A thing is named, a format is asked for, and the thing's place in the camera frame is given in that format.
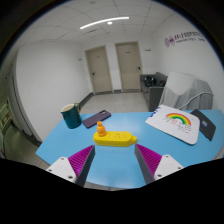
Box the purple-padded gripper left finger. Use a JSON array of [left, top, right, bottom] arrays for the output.
[[46, 145, 95, 187]]

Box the dark teal mug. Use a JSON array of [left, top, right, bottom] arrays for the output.
[[61, 103, 82, 129]]

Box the orange charger plug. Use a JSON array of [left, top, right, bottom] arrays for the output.
[[97, 121, 106, 137]]

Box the grey sofa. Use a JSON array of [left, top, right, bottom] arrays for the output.
[[140, 72, 167, 111]]

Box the grey covered chair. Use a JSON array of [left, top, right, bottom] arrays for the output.
[[160, 72, 213, 110]]

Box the beige door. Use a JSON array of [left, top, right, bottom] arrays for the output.
[[86, 46, 112, 93], [116, 42, 142, 90]]

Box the yellow power strip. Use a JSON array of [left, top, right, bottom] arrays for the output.
[[93, 131, 137, 147]]

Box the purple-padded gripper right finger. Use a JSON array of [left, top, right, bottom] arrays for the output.
[[134, 144, 183, 184]]

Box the white rainbow drawing board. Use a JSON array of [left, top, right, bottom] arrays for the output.
[[145, 105, 200, 145]]

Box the right beige door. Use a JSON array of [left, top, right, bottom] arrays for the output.
[[116, 42, 142, 90]]

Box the ceiling strip light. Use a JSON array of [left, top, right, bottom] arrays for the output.
[[79, 16, 130, 30]]

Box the white partition panel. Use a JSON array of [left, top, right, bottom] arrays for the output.
[[15, 41, 91, 141]]

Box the dark purple smartphone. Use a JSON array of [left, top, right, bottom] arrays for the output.
[[83, 110, 111, 128]]

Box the left beige door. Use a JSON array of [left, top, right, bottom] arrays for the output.
[[86, 46, 112, 93]]

